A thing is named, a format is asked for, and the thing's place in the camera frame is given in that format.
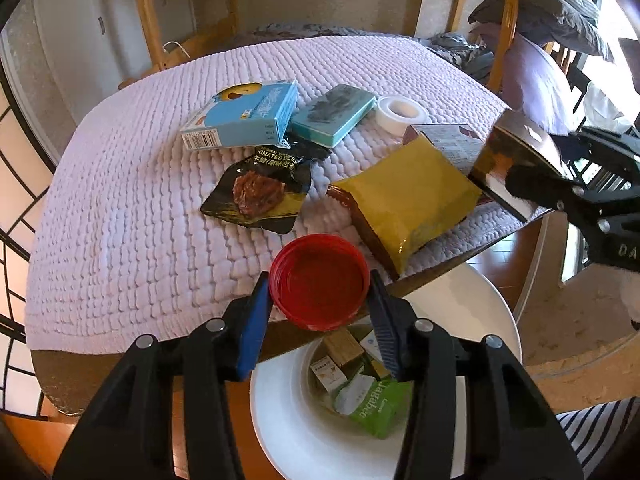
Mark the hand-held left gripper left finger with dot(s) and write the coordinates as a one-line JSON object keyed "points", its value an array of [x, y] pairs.
{"points": [[252, 330]]}

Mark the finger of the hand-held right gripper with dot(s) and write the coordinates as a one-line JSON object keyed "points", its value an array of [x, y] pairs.
{"points": [[602, 142], [537, 185]]}

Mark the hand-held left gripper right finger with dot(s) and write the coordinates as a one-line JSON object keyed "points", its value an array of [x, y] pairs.
{"points": [[386, 332]]}

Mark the shiny brown snack packet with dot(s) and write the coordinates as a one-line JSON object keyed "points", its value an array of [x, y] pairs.
{"points": [[515, 145]]}

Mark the red plastic lid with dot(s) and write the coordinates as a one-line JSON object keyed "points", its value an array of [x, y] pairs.
{"points": [[320, 280]]}

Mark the white round bowl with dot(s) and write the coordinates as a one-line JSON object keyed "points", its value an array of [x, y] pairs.
{"points": [[295, 430]]}

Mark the yellow snack packet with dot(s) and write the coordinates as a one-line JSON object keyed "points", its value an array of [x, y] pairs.
{"points": [[410, 200]]}

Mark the black beef jerky packet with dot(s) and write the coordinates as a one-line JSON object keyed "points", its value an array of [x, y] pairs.
{"points": [[260, 195]]}

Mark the clear tape roll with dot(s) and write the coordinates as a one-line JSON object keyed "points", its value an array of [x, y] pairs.
{"points": [[386, 116]]}

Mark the light blue cardboard box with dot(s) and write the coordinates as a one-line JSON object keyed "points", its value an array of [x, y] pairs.
{"points": [[250, 115]]}

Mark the teal box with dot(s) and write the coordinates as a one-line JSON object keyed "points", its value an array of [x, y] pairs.
{"points": [[332, 110]]}

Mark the white plastic bag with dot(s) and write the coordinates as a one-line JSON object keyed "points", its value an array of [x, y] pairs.
{"points": [[607, 105]]}

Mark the wood print small box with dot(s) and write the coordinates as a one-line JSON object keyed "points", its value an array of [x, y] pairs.
{"points": [[342, 347]]}

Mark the green white packet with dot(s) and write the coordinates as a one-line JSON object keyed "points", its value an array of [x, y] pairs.
{"points": [[372, 405]]}

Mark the lavender pillow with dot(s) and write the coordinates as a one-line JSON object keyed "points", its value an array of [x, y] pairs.
{"points": [[530, 80]]}

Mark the grey crumpled bedding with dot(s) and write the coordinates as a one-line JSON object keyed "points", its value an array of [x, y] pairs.
{"points": [[460, 50]]}

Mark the lavender quilted mat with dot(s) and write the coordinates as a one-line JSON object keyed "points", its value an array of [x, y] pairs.
{"points": [[125, 210]]}

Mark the striped clothing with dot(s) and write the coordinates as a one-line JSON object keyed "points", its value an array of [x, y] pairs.
{"points": [[600, 435]]}

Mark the folding screen with black frame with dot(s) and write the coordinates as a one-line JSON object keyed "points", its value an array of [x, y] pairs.
{"points": [[15, 260]]}

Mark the wooden bed frame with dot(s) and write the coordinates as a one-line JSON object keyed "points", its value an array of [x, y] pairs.
{"points": [[150, 25]]}

